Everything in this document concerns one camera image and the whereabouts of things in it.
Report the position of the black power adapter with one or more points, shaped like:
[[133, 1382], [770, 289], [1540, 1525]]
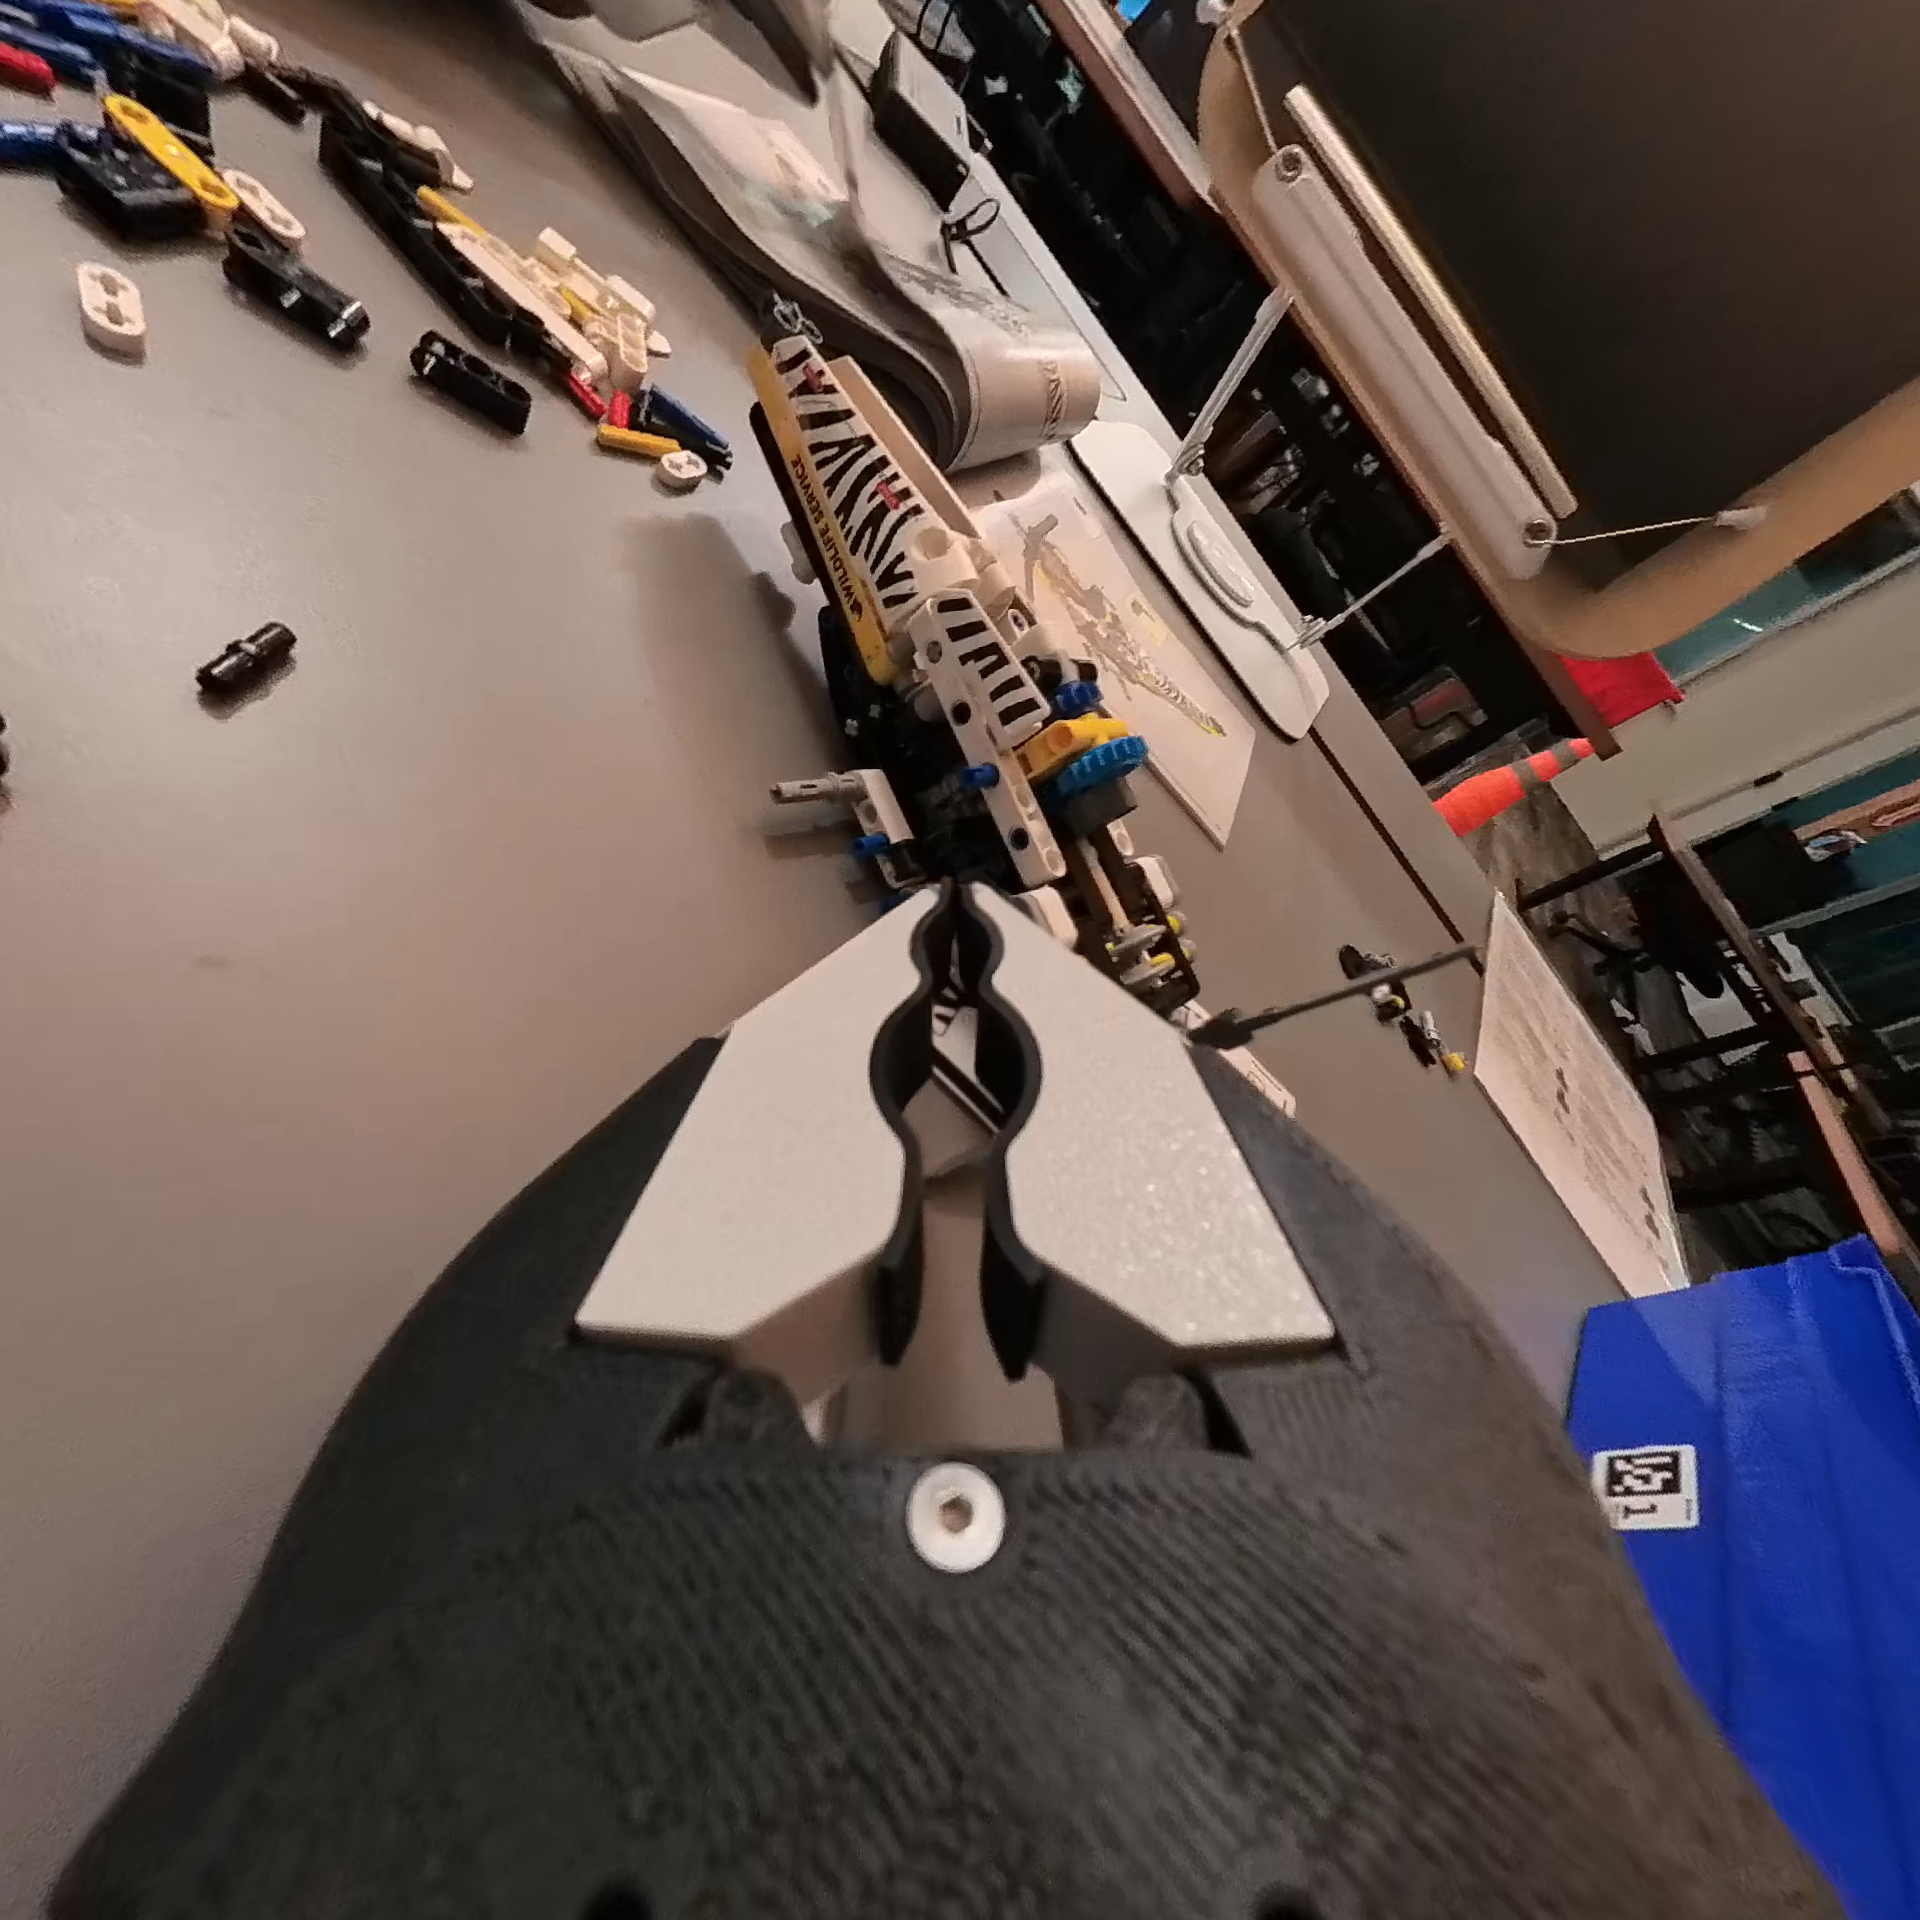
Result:
[[917, 113]]

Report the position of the black lego pin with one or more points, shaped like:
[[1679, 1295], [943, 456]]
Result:
[[245, 656]]

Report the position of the blue plastic bin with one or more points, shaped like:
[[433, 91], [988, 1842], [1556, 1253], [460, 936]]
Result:
[[1801, 1647]]

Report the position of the open lego instruction booklet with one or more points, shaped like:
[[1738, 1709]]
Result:
[[988, 392]]

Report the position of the printed white paper sheet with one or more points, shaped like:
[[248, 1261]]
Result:
[[1577, 1094]]

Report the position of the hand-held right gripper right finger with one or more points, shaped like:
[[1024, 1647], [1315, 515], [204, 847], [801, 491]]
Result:
[[1169, 1200]]

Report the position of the white monitor stand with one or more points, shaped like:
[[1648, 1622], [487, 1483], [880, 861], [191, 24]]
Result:
[[1273, 673]]

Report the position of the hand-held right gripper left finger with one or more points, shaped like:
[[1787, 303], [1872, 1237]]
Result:
[[750, 1200]]

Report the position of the small cluster of lego parts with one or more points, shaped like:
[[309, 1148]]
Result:
[[1401, 1018]]

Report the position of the pile of loose lego pieces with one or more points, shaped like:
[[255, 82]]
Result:
[[393, 165]]

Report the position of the zebra striped lego helicopter model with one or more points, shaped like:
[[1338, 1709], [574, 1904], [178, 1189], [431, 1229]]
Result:
[[958, 613]]

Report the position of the orange traffic cone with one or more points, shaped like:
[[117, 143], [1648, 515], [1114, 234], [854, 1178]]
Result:
[[1502, 788]]

